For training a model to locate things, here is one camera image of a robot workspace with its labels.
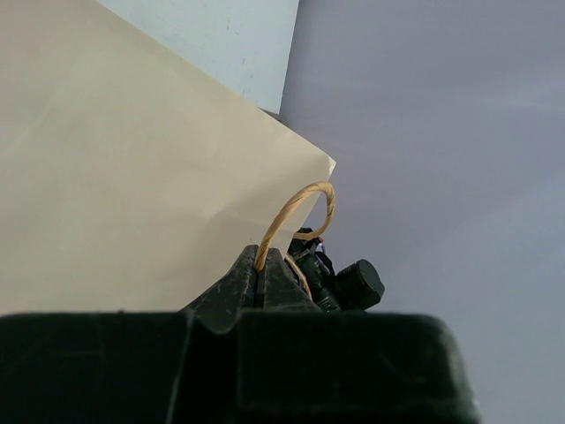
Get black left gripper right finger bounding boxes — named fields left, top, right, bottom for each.
left=237, top=246, right=482, bottom=424

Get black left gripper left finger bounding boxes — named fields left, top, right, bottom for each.
left=1, top=247, right=257, bottom=423

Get beige paper bag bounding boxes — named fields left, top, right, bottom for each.
left=1, top=1, right=335, bottom=314

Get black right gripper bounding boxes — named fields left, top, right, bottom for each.
left=287, top=237, right=340, bottom=312

